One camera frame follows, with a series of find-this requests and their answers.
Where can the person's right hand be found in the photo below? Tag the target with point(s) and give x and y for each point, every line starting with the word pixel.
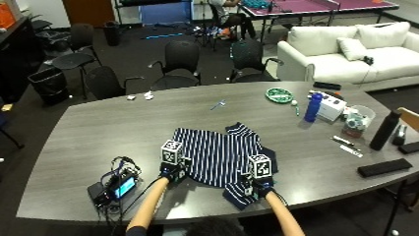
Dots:
pixel 258 186

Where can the person's left hand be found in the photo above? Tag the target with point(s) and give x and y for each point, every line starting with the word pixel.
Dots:
pixel 171 171

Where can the navy white striped shirt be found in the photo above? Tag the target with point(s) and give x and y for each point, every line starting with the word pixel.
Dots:
pixel 220 157

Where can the white marker cube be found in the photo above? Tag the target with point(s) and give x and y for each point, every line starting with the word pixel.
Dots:
pixel 261 165
pixel 172 151

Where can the white marker pen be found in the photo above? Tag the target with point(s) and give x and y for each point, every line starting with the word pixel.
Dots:
pixel 352 150

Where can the crumpled white paper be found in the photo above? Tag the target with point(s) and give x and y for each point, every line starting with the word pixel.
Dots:
pixel 149 95

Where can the black marker pen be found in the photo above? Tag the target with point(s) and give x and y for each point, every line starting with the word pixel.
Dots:
pixel 344 140

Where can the small white paper scrap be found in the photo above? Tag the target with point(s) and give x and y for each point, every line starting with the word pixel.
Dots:
pixel 131 97

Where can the green pen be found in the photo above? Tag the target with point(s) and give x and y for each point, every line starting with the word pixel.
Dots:
pixel 297 110

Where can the blue water bottle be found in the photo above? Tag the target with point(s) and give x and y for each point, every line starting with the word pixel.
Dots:
pixel 313 107

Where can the green round plate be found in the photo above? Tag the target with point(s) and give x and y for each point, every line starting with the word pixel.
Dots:
pixel 280 95

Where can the white box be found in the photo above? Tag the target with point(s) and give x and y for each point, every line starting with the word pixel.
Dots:
pixel 332 106

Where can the long black case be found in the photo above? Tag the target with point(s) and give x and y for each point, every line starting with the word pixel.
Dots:
pixel 385 167

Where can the clear plastic container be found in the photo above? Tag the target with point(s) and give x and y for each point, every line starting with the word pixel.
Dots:
pixel 358 120

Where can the black office chair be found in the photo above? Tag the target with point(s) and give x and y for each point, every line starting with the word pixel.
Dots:
pixel 79 52
pixel 104 82
pixel 250 62
pixel 179 65

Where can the black water bottle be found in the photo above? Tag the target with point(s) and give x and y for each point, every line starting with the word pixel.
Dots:
pixel 385 130

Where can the black flat device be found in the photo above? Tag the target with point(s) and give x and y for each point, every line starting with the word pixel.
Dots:
pixel 326 85

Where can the black stapler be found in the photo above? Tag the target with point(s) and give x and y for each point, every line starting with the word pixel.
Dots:
pixel 399 134

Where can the small black case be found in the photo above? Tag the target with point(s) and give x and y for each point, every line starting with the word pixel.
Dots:
pixel 409 147

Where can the black waste bin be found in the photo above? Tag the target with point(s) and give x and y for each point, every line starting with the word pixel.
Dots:
pixel 48 84

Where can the black cylindrical bin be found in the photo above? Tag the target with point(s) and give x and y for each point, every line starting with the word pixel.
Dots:
pixel 112 32

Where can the white sofa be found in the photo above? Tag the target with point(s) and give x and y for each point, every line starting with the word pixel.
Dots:
pixel 349 55

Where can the black game controller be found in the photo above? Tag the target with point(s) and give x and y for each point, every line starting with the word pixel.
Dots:
pixel 369 60

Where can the white sofa cushion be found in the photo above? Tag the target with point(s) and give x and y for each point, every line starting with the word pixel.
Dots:
pixel 352 47

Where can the black cabinet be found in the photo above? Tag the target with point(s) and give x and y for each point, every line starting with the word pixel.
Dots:
pixel 14 55

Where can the purple table-tennis table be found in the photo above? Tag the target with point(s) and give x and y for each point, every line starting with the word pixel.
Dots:
pixel 314 6

